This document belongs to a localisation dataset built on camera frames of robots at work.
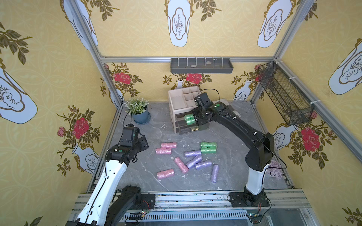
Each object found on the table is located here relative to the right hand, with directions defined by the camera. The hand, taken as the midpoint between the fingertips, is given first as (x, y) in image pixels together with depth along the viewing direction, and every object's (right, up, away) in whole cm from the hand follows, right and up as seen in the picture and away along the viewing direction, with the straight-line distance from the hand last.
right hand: (189, 117), depth 85 cm
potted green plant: (-34, +6, +11) cm, 36 cm away
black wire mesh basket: (+63, +5, -1) cm, 63 cm away
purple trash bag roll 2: (+2, -28, +1) cm, 28 cm away
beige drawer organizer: (-5, +10, +5) cm, 12 cm away
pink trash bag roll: (-13, -19, +8) cm, 24 cm away
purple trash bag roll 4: (+15, -32, -3) cm, 36 cm away
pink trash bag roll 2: (-16, -22, +5) cm, 28 cm away
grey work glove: (+38, +3, +29) cm, 48 cm away
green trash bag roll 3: (+12, -18, +10) cm, 24 cm away
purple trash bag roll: (+2, -23, +4) cm, 23 cm away
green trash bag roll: (0, -1, +1) cm, 2 cm away
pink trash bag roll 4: (-14, -32, -4) cm, 35 cm away
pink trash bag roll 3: (-3, -31, -1) cm, 31 cm away
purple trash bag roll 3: (+9, -29, -1) cm, 30 cm away
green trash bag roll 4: (+13, -21, +6) cm, 25 cm away
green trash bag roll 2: (0, -4, +1) cm, 4 cm away
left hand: (-25, -14, -6) cm, 29 cm away
